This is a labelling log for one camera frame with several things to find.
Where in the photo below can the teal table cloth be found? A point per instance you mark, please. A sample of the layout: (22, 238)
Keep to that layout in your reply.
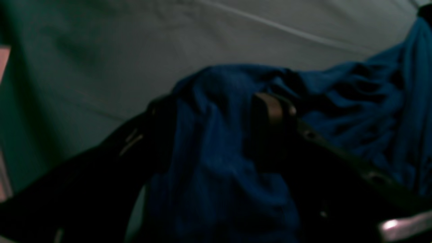
(83, 68)

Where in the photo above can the blue t-shirt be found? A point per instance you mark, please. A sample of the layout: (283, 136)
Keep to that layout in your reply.
(378, 110)

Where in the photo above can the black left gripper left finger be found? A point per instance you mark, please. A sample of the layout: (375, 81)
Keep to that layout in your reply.
(90, 197)

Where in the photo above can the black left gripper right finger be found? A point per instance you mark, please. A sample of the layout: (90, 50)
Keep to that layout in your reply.
(339, 197)

